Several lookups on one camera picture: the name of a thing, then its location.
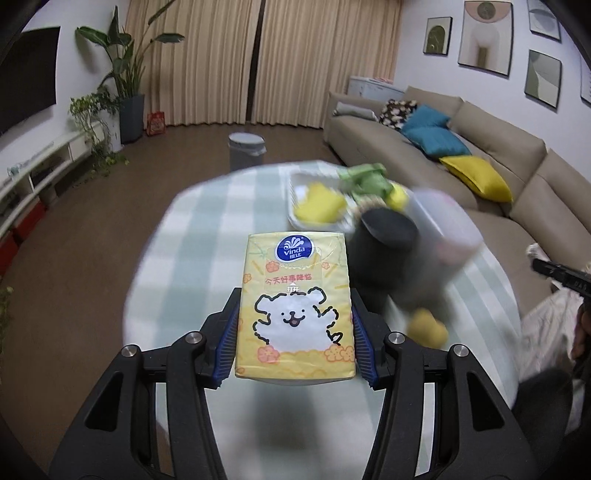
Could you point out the operator hand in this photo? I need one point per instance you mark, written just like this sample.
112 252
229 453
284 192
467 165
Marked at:
581 338

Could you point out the near blue cushion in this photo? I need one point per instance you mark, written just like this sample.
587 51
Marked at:
436 142

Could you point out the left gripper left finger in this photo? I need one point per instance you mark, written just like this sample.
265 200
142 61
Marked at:
114 434

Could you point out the large yellow sponge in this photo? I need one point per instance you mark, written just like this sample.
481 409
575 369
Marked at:
321 205

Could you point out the translucent plastic container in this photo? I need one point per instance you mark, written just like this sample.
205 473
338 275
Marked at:
447 240

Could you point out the white plastic tray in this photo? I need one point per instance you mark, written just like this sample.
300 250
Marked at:
297 188

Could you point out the black cylinder container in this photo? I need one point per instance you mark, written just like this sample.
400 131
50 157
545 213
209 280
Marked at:
378 253

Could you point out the small yellow sponge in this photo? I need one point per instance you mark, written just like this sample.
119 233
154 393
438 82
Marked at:
398 198

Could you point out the grey folded blanket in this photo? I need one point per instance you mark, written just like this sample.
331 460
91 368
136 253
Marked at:
345 109

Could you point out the black chair seat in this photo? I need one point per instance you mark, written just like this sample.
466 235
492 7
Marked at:
542 409

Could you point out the large arch wall picture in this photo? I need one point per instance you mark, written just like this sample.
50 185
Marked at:
487 37

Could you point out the yellow tissue pack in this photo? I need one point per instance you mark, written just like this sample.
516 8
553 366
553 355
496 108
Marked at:
295 321

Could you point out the black television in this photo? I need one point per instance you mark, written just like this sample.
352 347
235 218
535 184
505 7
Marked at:
28 76

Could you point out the white tv cabinet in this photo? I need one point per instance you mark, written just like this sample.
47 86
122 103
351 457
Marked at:
22 206

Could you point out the green cloth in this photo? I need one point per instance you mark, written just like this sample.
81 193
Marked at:
366 180

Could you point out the tall potted plant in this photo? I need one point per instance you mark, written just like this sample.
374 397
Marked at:
126 57

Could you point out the patterned black white cushion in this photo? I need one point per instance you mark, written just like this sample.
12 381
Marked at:
396 113

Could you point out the upper right wall picture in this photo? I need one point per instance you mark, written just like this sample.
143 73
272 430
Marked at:
542 21

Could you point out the yellow cushion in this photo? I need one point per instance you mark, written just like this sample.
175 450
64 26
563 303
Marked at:
480 177

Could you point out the trailing ivy plant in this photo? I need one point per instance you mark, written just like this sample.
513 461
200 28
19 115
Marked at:
92 114

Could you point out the beige curtains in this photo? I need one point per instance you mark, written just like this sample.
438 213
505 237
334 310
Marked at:
267 62

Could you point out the striped wall picture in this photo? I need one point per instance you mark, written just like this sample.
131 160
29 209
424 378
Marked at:
585 82

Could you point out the far blue cushion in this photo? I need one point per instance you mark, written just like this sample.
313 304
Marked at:
425 117

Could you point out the grey trash bin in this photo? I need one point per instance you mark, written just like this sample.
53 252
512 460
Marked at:
246 150

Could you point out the small green wall picture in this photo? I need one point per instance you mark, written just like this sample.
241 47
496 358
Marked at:
438 36

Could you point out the blue cushion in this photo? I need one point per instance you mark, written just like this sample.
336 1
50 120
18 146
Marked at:
436 142
425 117

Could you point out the lower abstract wall picture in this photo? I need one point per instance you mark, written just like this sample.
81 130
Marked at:
543 79

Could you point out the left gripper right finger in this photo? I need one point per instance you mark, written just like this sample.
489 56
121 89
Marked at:
475 434

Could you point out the beige sectional sofa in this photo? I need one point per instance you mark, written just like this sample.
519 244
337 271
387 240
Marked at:
516 190

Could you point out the white floral blanket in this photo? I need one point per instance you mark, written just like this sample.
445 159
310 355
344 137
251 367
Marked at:
548 332

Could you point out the red bag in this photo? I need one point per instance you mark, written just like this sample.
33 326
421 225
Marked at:
156 124

